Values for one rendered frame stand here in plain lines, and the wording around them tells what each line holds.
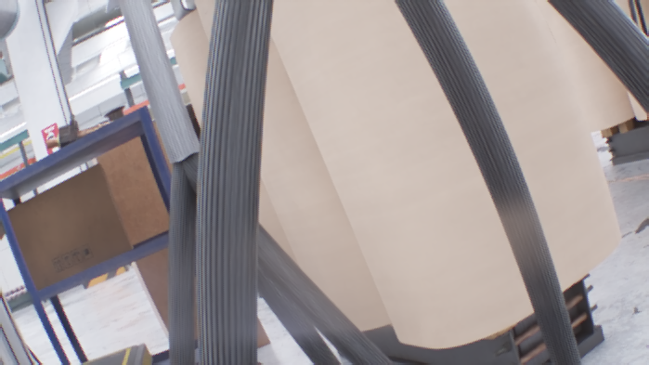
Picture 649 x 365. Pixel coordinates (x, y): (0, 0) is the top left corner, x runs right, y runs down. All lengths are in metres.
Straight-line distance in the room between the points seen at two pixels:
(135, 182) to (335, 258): 1.37
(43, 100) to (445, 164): 11.19
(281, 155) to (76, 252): 0.89
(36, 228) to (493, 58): 1.55
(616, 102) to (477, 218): 2.08
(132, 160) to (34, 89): 9.42
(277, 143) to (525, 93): 0.61
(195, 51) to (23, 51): 10.42
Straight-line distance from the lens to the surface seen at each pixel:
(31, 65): 12.42
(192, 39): 2.18
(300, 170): 1.71
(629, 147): 3.50
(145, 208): 2.96
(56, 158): 2.34
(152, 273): 2.96
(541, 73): 1.39
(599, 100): 3.32
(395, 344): 2.02
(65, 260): 2.39
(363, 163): 1.34
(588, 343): 1.57
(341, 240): 1.71
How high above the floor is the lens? 0.61
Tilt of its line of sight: 2 degrees down
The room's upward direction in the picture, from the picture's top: 23 degrees counter-clockwise
